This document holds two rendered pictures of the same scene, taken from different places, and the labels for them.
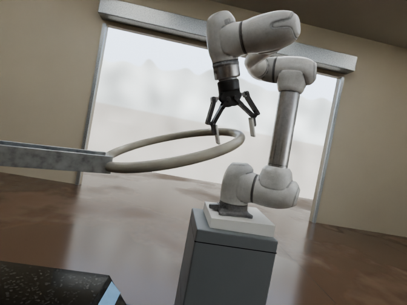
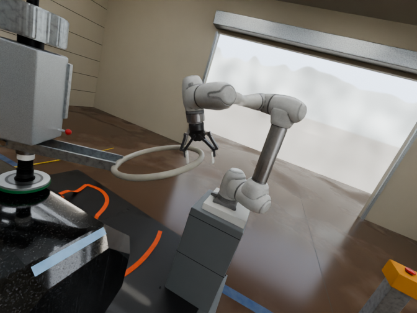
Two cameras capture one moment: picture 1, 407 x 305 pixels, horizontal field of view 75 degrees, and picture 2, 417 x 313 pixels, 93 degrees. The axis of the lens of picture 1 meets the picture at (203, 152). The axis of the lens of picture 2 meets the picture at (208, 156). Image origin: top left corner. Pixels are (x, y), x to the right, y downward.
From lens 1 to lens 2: 0.62 m
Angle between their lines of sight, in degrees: 25
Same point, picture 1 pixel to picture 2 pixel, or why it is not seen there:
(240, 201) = (228, 196)
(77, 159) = (96, 161)
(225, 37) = (187, 96)
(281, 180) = (254, 192)
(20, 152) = (69, 154)
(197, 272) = (187, 232)
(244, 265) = (217, 239)
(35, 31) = (173, 39)
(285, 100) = (271, 133)
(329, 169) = (395, 177)
